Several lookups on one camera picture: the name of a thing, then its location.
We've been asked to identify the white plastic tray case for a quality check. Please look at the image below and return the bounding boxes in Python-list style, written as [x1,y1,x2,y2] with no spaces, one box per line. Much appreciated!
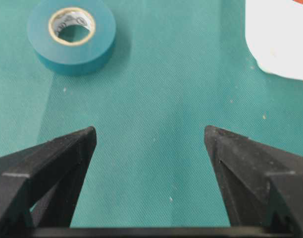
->
[245,0,303,81]

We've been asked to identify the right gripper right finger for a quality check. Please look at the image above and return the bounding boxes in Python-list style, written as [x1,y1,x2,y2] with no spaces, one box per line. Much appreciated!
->
[204,125,303,232]

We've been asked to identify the green table cloth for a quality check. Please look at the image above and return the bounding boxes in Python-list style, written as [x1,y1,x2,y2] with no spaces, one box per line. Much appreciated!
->
[0,0,303,227]

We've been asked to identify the green tape roll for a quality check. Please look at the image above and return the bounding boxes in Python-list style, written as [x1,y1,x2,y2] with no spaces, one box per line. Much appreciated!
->
[27,0,116,75]

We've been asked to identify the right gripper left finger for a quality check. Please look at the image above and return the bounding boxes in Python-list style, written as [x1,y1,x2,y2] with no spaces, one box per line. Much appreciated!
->
[0,126,97,232]

